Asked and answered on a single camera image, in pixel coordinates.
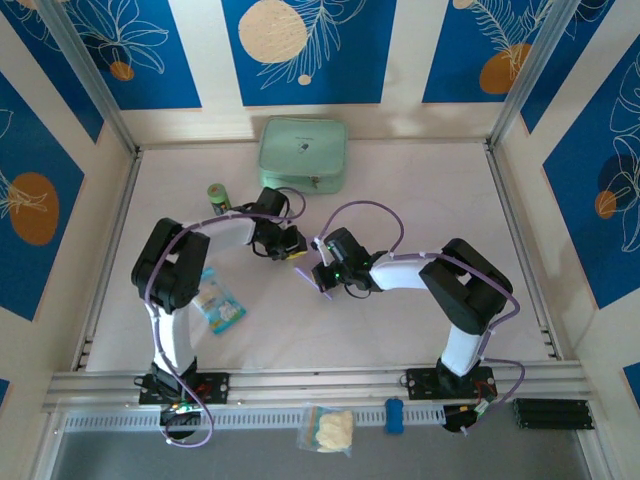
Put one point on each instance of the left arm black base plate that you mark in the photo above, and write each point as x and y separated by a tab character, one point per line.
215	387

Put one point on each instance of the mint green zip pouch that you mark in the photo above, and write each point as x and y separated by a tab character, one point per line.
302	150

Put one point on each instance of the aluminium frame post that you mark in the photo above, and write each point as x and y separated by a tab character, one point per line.
531	75
96	85

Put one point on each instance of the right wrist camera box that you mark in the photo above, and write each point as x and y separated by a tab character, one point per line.
316	243

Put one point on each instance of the black ribbed block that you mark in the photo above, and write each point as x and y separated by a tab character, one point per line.
550	414

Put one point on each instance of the aluminium table side rail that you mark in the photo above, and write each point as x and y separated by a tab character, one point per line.
120	225
506	200

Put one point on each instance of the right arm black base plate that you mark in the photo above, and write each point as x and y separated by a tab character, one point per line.
420	382

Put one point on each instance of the clear bag of crackers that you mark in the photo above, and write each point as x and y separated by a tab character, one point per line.
332	427

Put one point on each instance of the aluminium mounting rail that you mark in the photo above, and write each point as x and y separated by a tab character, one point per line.
310	385

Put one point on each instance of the small green can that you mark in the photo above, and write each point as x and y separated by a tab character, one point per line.
220	199

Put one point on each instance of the small blue block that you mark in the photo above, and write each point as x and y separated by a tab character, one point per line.
394	416

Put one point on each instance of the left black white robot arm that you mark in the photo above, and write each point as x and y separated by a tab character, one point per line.
170	265

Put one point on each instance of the grey metal panel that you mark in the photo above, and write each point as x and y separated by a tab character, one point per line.
320	465

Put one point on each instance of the blue white snack packet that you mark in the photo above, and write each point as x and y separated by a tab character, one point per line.
225	312

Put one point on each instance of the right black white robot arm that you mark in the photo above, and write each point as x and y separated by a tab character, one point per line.
465	290

